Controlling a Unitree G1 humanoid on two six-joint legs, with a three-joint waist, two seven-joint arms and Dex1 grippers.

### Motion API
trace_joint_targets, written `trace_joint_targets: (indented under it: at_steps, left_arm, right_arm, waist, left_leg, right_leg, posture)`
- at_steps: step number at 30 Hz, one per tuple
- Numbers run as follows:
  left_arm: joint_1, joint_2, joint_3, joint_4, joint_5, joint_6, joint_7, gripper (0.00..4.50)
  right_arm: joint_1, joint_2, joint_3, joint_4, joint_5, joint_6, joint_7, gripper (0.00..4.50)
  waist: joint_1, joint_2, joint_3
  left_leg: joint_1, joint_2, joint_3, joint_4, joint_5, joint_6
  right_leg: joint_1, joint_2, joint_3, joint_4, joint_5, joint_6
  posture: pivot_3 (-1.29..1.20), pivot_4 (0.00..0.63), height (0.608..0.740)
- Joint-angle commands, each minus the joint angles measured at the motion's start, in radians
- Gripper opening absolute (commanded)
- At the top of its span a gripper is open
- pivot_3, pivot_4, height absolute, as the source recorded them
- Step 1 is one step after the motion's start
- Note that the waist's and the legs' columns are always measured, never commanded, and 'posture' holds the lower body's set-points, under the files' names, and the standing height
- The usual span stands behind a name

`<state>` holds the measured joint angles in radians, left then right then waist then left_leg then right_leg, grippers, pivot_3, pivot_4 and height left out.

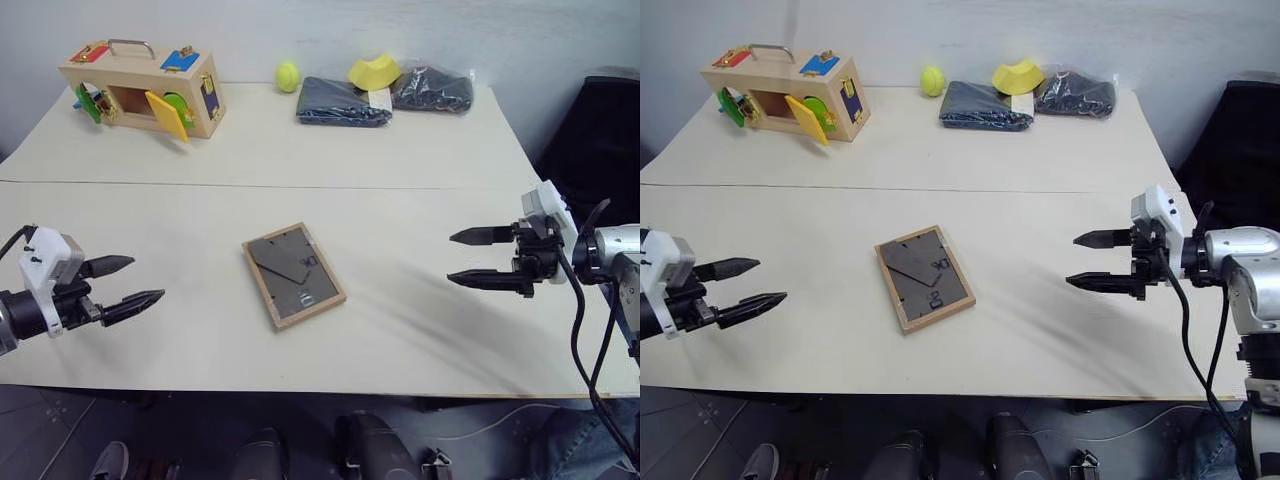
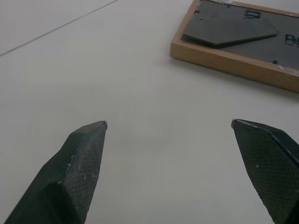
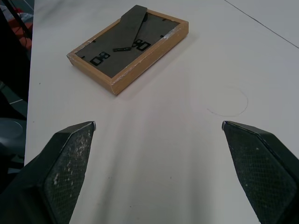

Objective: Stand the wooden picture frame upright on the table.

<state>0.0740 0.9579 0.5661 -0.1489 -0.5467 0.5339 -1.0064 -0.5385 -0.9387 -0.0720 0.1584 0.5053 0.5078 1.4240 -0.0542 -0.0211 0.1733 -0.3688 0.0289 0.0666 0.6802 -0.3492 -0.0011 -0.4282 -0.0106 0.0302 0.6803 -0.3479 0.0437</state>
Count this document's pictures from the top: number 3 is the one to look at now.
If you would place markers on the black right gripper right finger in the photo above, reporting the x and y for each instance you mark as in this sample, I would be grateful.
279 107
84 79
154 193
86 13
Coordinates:
264 172

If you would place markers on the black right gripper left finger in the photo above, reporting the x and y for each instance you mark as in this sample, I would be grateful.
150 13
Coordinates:
51 177

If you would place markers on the silver robot body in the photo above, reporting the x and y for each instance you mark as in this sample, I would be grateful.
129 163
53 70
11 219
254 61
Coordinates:
10 135

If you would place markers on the red object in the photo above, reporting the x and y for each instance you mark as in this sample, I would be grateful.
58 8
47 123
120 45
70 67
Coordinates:
19 23

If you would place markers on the face-down wooden picture frame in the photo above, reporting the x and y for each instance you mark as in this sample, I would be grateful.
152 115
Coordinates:
127 49

